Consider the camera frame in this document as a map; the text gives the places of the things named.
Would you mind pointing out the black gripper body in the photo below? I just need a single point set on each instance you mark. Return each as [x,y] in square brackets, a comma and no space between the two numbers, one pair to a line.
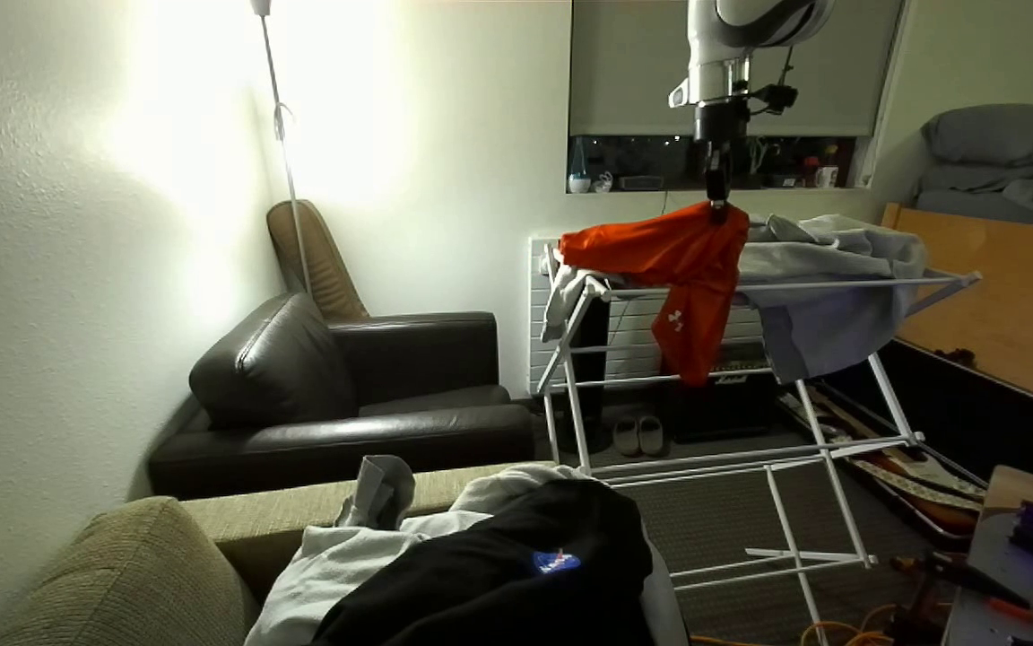
[723,138]

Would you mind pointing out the orange cloth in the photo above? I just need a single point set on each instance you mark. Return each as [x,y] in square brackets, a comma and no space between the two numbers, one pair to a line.
[683,275]

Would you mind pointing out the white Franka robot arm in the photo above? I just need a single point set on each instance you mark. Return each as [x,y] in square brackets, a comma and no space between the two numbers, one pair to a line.
[732,37]

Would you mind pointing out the grey rolled cloth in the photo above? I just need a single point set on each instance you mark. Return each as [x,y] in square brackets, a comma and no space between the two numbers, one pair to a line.
[383,490]

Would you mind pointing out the beige fabric couch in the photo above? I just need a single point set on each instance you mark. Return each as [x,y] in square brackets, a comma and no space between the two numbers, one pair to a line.
[134,576]

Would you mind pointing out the small white cup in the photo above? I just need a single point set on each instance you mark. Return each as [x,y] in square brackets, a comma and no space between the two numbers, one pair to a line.
[825,178]

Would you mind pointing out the grey sweatshirt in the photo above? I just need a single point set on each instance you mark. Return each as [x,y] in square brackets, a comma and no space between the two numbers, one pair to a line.
[825,298]

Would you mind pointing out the grey bedding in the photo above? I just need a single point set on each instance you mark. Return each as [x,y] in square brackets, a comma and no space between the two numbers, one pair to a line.
[971,193]

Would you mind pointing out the white shoe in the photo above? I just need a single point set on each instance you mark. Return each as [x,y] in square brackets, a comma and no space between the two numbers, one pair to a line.
[627,431]
[656,431]

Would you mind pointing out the grey pillow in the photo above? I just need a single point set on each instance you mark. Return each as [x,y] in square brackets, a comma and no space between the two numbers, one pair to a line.
[1002,129]

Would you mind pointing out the white drying rack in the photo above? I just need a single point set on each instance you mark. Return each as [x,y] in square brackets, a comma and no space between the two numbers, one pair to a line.
[825,449]

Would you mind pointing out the wooden bed board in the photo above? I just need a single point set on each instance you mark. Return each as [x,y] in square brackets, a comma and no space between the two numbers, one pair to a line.
[1005,298]

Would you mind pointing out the flat boards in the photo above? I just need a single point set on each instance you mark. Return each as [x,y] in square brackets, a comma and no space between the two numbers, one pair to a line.
[900,468]

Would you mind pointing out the tan woven cushion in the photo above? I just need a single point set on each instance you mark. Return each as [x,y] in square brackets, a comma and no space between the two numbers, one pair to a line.
[322,255]

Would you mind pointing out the black leather armchair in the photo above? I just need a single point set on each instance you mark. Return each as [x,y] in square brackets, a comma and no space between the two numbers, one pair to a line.
[340,381]

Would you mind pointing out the black NASA hoodie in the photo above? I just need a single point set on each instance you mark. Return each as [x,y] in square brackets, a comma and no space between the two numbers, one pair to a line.
[504,576]

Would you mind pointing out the cardboard box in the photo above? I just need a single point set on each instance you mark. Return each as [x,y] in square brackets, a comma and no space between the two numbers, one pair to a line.
[996,562]

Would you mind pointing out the dark bed frame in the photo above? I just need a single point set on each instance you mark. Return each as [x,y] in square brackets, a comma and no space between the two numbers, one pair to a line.
[971,417]

